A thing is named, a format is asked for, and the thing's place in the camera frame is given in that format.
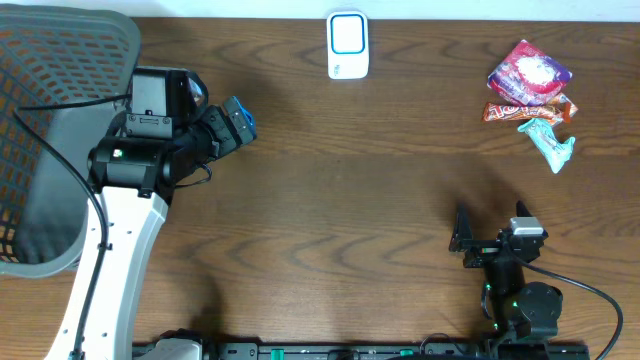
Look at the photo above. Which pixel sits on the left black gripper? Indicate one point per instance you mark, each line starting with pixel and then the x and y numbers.
pixel 215 132

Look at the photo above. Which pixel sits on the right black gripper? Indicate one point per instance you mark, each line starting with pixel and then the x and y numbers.
pixel 483 250

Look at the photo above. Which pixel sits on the teal snack wrapper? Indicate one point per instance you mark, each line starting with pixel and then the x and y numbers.
pixel 555 152

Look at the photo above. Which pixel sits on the orange brown snack bar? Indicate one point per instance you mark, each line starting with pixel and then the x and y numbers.
pixel 494 112

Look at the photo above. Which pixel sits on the small orange carton box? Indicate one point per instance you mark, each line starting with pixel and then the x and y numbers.
pixel 563 103

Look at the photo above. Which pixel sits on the red purple snack bag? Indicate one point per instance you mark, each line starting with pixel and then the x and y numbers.
pixel 528 77

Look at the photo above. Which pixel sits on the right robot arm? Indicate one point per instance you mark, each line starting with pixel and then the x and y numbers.
pixel 525 314

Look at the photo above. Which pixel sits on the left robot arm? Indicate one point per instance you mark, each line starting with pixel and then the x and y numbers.
pixel 132 180

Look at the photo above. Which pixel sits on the white barcode scanner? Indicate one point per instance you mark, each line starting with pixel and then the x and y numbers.
pixel 347 45

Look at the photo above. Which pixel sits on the dark grey plastic basket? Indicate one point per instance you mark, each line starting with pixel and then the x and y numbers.
pixel 61 69

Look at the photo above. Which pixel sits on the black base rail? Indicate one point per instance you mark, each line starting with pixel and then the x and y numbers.
pixel 187 349

